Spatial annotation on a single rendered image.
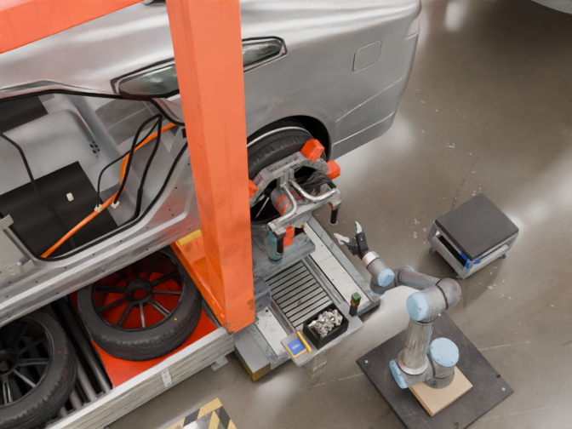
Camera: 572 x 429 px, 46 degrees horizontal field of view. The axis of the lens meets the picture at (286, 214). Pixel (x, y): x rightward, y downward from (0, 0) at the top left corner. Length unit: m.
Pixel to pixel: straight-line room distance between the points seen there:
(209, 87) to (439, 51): 3.90
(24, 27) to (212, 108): 0.67
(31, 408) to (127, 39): 1.84
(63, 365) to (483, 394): 2.18
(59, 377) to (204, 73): 2.03
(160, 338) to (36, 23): 2.18
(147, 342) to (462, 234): 1.97
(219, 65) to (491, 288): 2.85
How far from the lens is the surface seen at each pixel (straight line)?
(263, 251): 4.10
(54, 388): 3.61
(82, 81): 2.75
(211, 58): 2.03
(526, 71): 5.85
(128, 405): 3.80
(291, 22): 3.09
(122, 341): 3.61
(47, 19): 1.76
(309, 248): 4.20
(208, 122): 2.19
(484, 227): 4.27
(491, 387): 3.83
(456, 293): 3.00
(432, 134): 5.14
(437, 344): 3.49
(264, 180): 3.32
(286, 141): 3.39
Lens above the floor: 3.72
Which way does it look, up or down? 55 degrees down
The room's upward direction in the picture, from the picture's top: 2 degrees clockwise
